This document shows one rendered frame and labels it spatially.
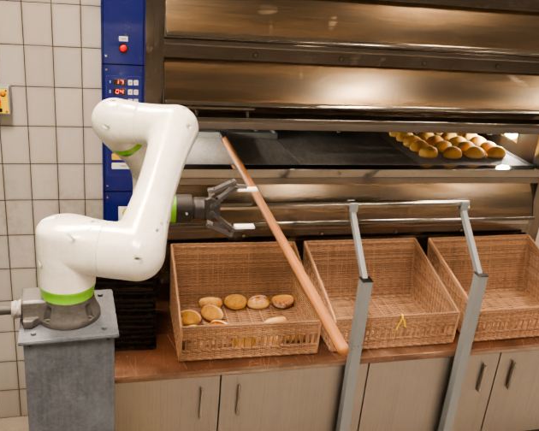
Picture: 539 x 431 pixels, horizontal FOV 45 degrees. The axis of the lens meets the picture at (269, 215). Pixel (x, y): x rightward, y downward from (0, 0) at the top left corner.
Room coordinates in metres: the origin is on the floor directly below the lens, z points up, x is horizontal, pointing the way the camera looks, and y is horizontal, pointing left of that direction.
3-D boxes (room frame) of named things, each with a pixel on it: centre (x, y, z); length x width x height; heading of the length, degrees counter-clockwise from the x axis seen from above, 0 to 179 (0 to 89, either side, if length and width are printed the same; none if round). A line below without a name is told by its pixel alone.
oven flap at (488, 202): (2.78, -0.41, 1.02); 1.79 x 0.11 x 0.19; 106
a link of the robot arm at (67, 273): (1.36, 0.45, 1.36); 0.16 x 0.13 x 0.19; 86
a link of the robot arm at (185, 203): (2.01, 0.28, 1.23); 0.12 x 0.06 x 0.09; 15
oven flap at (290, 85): (2.78, -0.41, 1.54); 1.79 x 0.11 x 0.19; 106
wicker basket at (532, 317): (2.70, -1.08, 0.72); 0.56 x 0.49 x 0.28; 107
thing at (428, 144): (3.37, -0.84, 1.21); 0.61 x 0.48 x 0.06; 16
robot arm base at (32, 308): (1.34, 0.51, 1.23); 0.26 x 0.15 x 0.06; 109
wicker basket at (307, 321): (2.37, 0.08, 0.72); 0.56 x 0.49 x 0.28; 105
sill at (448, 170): (2.81, -0.40, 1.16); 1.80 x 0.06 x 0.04; 106
